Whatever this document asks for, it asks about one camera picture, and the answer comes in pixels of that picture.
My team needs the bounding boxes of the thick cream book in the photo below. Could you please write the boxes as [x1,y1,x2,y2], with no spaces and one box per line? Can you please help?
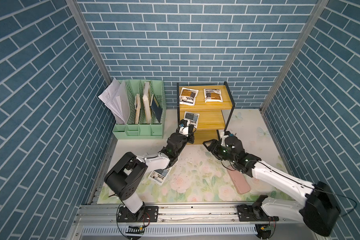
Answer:
[143,82,152,124]

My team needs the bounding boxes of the dark navy notebook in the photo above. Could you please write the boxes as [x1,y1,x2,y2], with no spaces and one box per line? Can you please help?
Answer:
[151,95,163,123]

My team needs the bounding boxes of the floral table mat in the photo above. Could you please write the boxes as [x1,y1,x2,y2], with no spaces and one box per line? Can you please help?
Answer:
[97,108,301,205]

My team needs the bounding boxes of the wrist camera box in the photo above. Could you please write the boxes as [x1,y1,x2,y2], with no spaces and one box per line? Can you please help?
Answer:
[177,119,189,136]
[220,131,234,146]

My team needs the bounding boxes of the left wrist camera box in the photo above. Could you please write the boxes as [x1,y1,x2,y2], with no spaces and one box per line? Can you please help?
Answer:
[177,119,189,136]

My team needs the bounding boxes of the pink eyeglass case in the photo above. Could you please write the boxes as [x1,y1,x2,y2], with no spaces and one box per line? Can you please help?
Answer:
[228,168,251,195]

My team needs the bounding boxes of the yellow coffee bag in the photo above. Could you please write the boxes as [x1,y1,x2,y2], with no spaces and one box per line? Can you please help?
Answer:
[179,88,199,106]
[204,89,224,103]

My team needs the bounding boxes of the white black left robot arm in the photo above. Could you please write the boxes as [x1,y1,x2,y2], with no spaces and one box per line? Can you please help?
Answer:
[104,123,196,216]

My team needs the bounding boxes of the white paper sheets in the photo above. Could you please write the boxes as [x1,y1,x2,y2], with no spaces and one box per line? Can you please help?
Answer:
[98,78,131,125]

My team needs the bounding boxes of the thin beige book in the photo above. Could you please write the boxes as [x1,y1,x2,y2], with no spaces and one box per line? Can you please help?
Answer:
[135,94,141,125]

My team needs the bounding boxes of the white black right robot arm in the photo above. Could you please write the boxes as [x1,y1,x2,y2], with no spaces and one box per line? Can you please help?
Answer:
[203,134,341,237]

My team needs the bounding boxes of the teal coffee bag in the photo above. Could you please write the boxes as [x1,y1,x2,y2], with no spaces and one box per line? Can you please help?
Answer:
[149,168,171,186]
[184,111,200,128]

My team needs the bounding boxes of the green plastic file organizer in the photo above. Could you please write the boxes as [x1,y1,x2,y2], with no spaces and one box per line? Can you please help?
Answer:
[113,80,167,140]

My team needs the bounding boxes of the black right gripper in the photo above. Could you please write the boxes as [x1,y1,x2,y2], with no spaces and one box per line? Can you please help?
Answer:
[201,138,234,163]

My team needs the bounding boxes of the wooden black-frame three-tier shelf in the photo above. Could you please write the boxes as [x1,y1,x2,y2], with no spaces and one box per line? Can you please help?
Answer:
[177,82,236,145]

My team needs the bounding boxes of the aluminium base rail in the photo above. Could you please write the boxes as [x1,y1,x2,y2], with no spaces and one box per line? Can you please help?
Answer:
[67,202,323,240]

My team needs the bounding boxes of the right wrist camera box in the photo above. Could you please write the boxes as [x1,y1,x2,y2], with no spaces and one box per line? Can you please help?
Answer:
[220,131,234,146]

